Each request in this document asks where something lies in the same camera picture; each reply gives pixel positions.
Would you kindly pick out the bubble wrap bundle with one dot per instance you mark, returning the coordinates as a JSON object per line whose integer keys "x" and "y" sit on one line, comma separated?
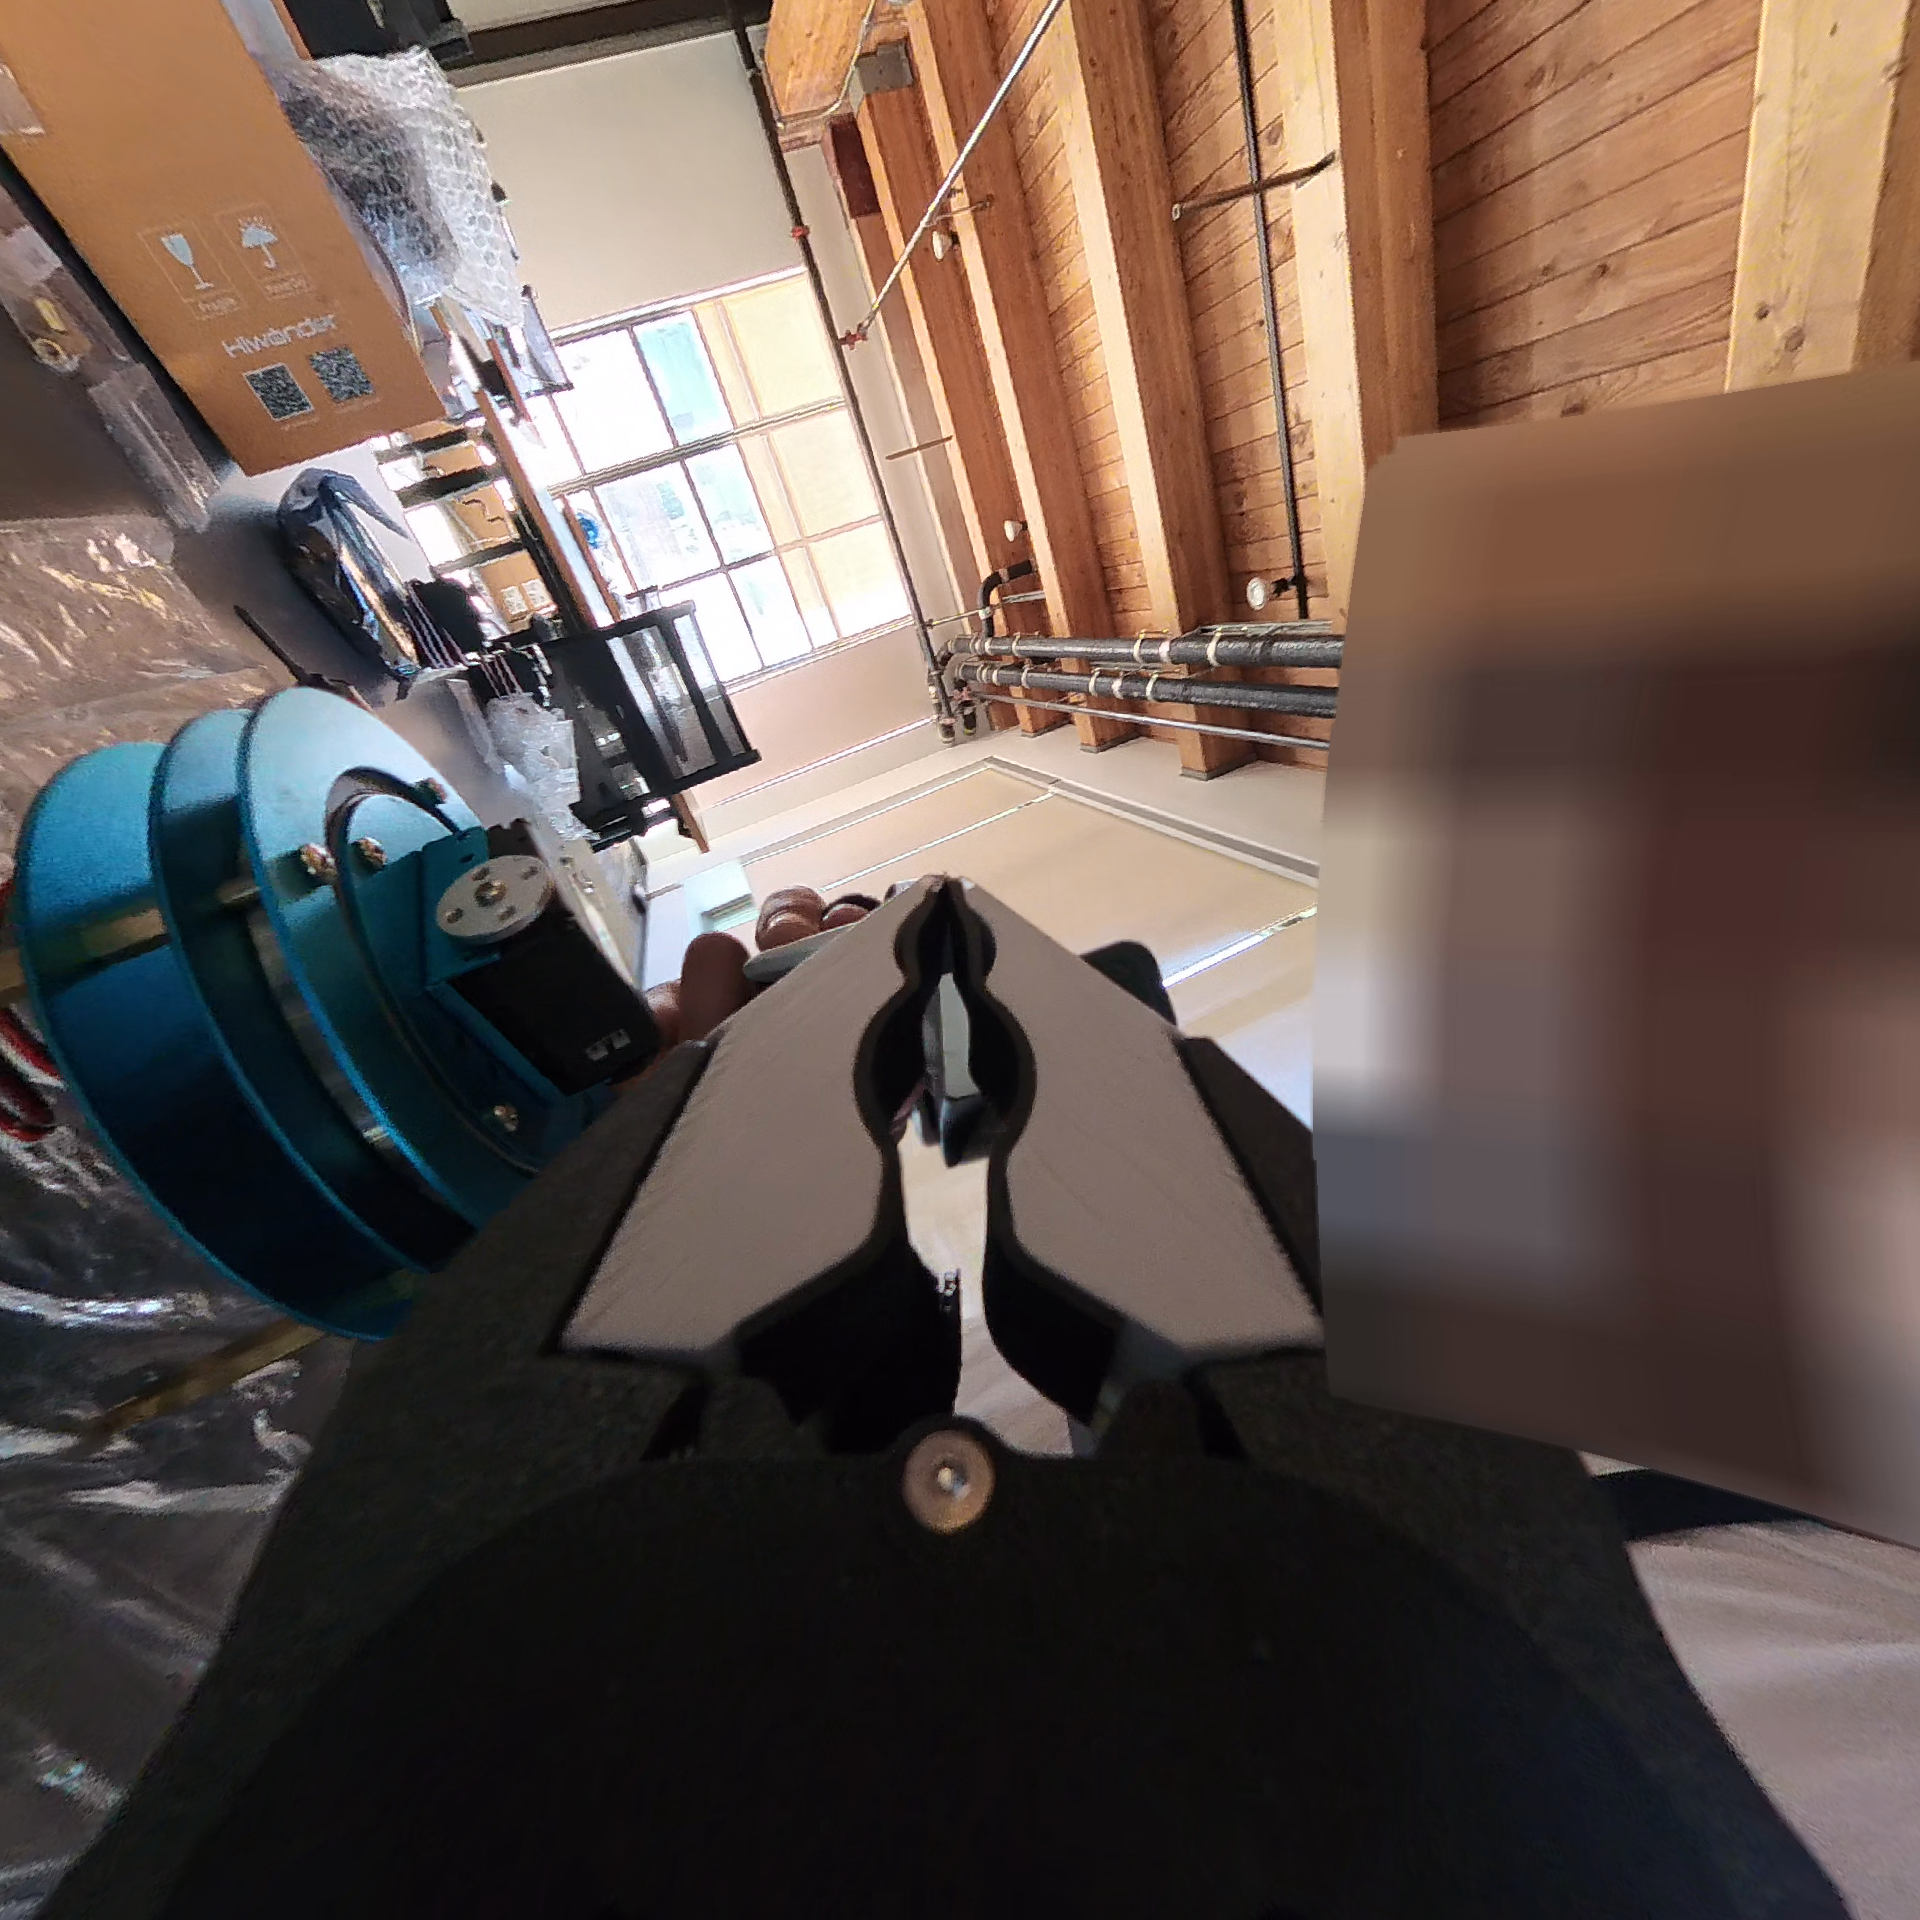
{"x": 406, "y": 166}

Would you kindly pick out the crumpled clear plastic wrap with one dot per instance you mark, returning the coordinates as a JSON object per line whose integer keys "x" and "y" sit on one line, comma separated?
{"x": 533, "y": 751}

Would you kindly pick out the orange cardboard box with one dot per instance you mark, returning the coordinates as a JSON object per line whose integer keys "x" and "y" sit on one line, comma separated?
{"x": 182, "y": 225}

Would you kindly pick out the person's right hand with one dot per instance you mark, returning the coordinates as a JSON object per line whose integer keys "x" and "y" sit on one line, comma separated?
{"x": 704, "y": 991}

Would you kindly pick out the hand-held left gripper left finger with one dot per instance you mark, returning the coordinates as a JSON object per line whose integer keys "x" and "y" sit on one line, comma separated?
{"x": 735, "y": 1185}

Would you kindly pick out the large grid window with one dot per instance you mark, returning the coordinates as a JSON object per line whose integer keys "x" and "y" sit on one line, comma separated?
{"x": 721, "y": 480}

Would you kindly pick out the red screwdriver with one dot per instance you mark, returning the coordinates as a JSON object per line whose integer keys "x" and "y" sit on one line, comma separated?
{"x": 293, "y": 648}

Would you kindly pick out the dark grey desk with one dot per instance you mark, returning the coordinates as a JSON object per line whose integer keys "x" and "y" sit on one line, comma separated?
{"x": 233, "y": 518}

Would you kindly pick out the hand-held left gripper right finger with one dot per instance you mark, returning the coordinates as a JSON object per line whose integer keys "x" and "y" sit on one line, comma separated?
{"x": 1156, "y": 1185}

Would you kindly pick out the black office chair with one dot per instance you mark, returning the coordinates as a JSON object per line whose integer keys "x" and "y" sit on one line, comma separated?
{"x": 646, "y": 721}

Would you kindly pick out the large clear plastic bag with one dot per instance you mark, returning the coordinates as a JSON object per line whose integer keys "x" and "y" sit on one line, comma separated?
{"x": 91, "y": 1501}

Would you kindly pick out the group of small screw bags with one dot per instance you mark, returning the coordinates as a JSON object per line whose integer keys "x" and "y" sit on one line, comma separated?
{"x": 135, "y": 435}

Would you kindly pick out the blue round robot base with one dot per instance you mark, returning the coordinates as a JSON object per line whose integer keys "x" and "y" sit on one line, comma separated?
{"x": 149, "y": 961}

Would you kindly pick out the dark foil bag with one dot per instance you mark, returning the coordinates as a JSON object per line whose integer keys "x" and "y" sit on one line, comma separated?
{"x": 352, "y": 569}

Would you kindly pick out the black ceiling pipes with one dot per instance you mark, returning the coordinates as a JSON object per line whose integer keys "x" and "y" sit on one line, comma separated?
{"x": 1142, "y": 661}

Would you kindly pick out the white shirt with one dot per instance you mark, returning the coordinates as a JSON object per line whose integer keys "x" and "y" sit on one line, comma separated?
{"x": 1800, "y": 1725}

